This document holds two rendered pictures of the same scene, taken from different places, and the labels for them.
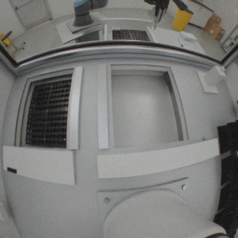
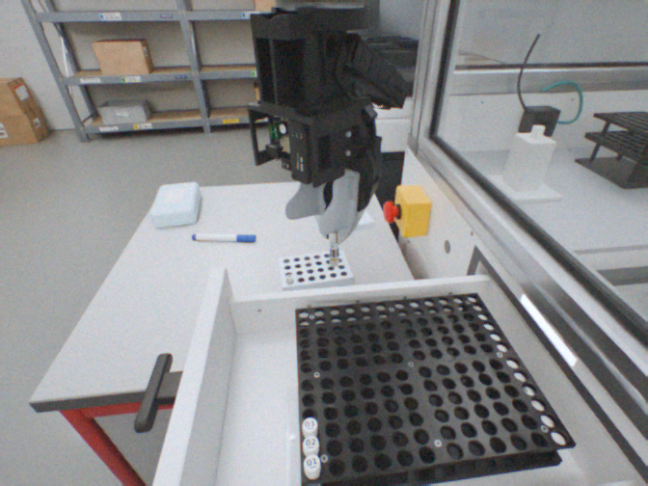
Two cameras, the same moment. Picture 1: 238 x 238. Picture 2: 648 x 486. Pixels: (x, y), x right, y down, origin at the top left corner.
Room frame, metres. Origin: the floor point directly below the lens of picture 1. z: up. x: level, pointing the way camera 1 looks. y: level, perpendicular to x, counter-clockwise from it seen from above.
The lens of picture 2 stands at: (0.51, 0.20, 1.20)
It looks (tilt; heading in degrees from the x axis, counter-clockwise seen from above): 35 degrees down; 274
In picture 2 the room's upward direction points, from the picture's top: straight up
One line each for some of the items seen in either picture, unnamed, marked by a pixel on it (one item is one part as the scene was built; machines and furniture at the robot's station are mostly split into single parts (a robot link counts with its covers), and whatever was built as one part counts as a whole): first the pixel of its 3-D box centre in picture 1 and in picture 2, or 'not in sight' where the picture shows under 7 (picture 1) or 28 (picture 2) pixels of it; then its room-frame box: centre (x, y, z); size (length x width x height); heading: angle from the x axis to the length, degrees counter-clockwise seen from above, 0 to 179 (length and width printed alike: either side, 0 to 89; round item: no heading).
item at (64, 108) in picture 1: (51, 114); not in sight; (0.08, 0.24, 0.87); 0.22 x 0.18 x 0.06; 11
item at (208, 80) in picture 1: (215, 76); not in sight; (0.26, -0.31, 1.00); 0.09 x 0.08 x 0.10; 11
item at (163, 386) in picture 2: not in sight; (169, 388); (0.68, 0.03, 0.91); 0.07 x 0.04 x 0.01; 101
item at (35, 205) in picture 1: (142, 206); not in sight; (-0.14, -0.09, 0.93); 1.00 x 0.94 x 0.03; 101
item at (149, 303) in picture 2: not in sight; (279, 357); (0.71, -0.38, 0.38); 0.62 x 0.58 x 0.76; 101
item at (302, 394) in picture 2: not in sight; (307, 377); (0.55, 0.01, 0.90); 0.18 x 0.02 x 0.01; 101
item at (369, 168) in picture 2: not in sight; (355, 165); (0.52, -0.10, 1.07); 0.05 x 0.02 x 0.09; 145
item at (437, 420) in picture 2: not in sight; (406, 383); (0.45, -0.01, 0.87); 0.22 x 0.18 x 0.06; 11
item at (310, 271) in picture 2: not in sight; (314, 275); (0.58, -0.28, 0.78); 0.12 x 0.08 x 0.04; 16
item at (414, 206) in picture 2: not in sight; (410, 210); (0.41, -0.36, 0.88); 0.07 x 0.05 x 0.07; 101
